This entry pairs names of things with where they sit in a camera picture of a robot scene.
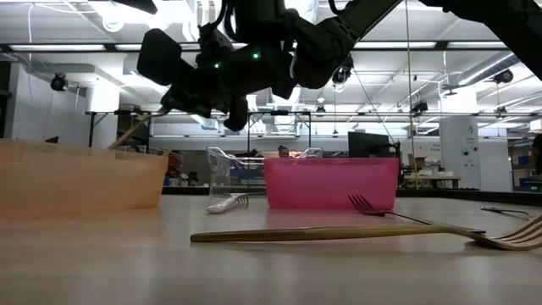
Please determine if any black beam with light strips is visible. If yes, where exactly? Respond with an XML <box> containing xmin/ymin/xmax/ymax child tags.
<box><xmin>0</xmin><ymin>41</ymin><xmax>509</xmax><ymax>53</ymax></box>

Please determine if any clear plastic bin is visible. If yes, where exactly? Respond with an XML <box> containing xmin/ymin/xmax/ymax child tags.
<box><xmin>206</xmin><ymin>146</ymin><xmax>325</xmax><ymax>202</ymax></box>

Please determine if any red storage bin rack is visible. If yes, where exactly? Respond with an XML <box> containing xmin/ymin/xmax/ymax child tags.
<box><xmin>167</xmin><ymin>150</ymin><xmax>185</xmax><ymax>177</ymax></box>

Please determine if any white-handled silver fork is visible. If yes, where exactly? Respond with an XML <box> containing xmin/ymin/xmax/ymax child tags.
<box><xmin>205</xmin><ymin>192</ymin><xmax>250</xmax><ymax>215</ymax></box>

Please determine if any black fork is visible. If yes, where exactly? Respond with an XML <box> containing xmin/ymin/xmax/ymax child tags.
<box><xmin>479</xmin><ymin>205</ymin><xmax>531</xmax><ymax>220</ymax></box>
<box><xmin>348</xmin><ymin>194</ymin><xmax>487</xmax><ymax>236</ymax></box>

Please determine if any orange translucent plastic bin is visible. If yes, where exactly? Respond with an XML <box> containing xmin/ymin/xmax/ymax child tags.
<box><xmin>0</xmin><ymin>138</ymin><xmax>169</xmax><ymax>220</ymax></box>

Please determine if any wooden table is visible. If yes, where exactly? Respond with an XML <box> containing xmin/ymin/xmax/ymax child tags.
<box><xmin>403</xmin><ymin>175</ymin><xmax>462</xmax><ymax>191</ymax></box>

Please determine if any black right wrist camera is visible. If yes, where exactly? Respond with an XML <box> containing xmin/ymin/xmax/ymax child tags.
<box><xmin>136</xmin><ymin>28</ymin><xmax>184</xmax><ymax>86</ymax></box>

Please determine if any red plastic bin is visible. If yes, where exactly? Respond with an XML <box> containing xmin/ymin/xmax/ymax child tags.
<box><xmin>263</xmin><ymin>158</ymin><xmax>400</xmax><ymax>211</ymax></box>

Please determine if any yellow hanging cord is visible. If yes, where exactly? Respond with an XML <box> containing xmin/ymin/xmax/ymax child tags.
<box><xmin>404</xmin><ymin>0</ymin><xmax>420</xmax><ymax>191</ymax></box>

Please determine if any cardboard box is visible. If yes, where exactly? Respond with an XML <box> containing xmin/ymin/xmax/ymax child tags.
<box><xmin>406</xmin><ymin>153</ymin><xmax>429</xmax><ymax>173</ymax></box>

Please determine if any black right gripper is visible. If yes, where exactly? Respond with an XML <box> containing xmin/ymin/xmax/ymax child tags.
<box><xmin>159</xmin><ymin>31</ymin><xmax>297</xmax><ymax>132</ymax></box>

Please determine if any black computer monitor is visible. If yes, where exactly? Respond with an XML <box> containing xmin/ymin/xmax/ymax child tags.
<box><xmin>347</xmin><ymin>131</ymin><xmax>391</xmax><ymax>159</ymax></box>

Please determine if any black metal table frame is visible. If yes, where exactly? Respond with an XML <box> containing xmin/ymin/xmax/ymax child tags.
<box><xmin>163</xmin><ymin>185</ymin><xmax>542</xmax><ymax>207</ymax></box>

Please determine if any gold fork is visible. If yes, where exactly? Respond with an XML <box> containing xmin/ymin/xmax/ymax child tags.
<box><xmin>108</xmin><ymin>108</ymin><xmax>171</xmax><ymax>151</ymax></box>
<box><xmin>190</xmin><ymin>214</ymin><xmax>542</xmax><ymax>253</ymax></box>

